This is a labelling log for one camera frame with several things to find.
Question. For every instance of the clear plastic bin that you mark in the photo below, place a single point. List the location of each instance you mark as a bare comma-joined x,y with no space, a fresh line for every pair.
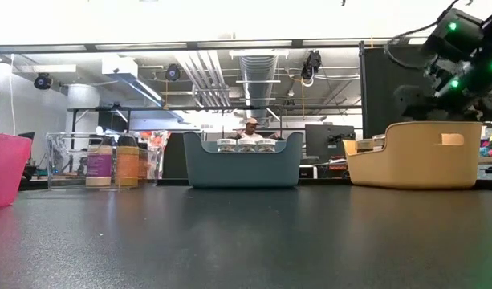
65,160

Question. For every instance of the floral patterned cloth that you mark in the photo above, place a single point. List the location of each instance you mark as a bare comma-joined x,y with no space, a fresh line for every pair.
157,140

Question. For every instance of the black-lid yellow-orange spice jar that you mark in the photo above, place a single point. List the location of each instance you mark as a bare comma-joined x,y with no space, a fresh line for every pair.
127,168

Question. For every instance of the dark horizontal frame bar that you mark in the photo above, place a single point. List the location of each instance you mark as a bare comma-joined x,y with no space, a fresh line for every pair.
189,44

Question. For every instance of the green-label oregano spice jar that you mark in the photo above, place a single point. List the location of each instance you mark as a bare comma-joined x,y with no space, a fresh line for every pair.
143,168

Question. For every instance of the round black ceiling fixture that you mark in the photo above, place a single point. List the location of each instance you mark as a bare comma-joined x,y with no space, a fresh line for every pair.
42,81
172,72

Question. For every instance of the long dark background beam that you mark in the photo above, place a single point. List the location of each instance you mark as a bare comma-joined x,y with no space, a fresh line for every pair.
330,107

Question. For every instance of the dark computer monitor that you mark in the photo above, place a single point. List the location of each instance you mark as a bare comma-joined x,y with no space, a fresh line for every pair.
330,140

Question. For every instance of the yellow plastic bin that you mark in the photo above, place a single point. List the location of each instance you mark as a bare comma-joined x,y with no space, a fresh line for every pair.
410,168

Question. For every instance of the black rectangular panel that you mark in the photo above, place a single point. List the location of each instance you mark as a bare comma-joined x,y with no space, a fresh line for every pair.
175,160

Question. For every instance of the black hanging ceiling device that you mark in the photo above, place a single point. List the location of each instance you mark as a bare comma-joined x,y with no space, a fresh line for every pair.
311,64

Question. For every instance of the black partition screen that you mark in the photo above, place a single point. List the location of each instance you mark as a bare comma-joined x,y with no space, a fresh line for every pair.
376,100

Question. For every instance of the person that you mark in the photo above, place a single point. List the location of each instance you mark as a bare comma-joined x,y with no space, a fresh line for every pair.
250,130

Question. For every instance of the black-lid purple-label spice jar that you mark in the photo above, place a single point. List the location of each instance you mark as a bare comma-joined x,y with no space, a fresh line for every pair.
99,168

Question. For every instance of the blue plastic bin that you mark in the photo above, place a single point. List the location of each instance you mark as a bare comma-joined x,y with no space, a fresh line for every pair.
241,168

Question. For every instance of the pink plastic bin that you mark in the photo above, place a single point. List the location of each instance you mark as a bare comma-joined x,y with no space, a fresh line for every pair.
6,172

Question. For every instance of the colourful cloth pile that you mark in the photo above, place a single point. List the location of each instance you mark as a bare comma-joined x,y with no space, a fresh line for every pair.
490,146

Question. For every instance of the white-lid bagel seasoning jar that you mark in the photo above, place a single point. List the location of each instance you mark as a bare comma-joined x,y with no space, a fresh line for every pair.
246,143
226,143
266,143

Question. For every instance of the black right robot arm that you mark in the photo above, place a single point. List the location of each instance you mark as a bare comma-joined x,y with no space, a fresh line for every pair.
462,36

